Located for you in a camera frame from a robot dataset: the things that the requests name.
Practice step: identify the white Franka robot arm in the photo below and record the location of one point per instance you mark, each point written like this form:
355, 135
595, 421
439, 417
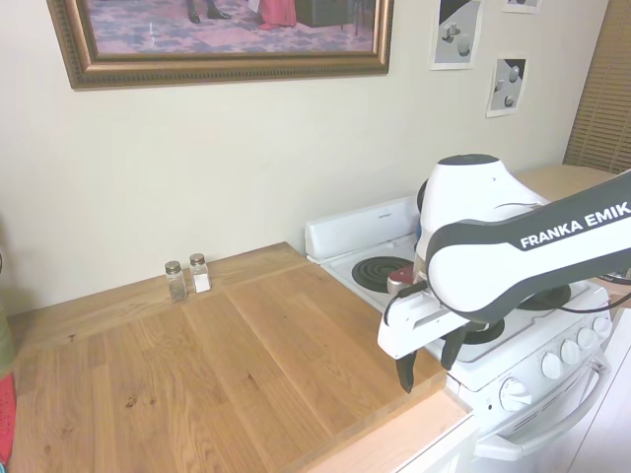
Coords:
493, 276

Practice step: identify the large black coil burner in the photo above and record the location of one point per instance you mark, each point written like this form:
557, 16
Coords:
552, 297

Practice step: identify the glass salt shaker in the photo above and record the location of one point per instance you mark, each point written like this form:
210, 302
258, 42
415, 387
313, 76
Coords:
199, 278

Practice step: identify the wooden window blind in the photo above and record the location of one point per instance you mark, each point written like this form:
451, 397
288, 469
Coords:
604, 113

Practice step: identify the white kitchen cabinet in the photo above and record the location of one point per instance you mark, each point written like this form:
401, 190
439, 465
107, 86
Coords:
443, 443

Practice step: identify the cropped grey paper print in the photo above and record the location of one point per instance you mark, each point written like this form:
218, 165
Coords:
521, 4

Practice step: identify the large grey shapes paper print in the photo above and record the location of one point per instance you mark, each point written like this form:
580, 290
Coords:
456, 34

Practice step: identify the red soft item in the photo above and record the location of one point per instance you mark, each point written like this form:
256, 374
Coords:
6, 414

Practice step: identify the small black coil burner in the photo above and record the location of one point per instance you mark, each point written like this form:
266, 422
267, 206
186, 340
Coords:
370, 271

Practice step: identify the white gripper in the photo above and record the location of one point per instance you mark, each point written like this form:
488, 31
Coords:
414, 325

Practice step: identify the gold framed painting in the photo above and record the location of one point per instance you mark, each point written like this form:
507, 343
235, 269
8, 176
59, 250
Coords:
79, 59

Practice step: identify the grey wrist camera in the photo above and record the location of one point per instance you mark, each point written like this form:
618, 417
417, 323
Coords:
398, 283

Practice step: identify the white electric stove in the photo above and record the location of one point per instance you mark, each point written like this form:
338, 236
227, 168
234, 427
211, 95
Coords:
345, 231

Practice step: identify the glass pepper shaker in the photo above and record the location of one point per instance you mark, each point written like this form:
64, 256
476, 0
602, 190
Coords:
175, 286

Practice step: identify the white timer knob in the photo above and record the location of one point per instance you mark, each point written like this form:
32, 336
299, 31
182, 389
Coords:
515, 394

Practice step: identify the large wooden counter board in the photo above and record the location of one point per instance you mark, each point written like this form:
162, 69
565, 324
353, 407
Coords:
197, 369

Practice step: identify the white stove knob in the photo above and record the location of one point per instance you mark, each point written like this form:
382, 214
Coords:
571, 351
602, 326
587, 338
552, 365

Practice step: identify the small grey shapes paper print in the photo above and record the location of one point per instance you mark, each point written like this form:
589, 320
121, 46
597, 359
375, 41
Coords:
507, 86

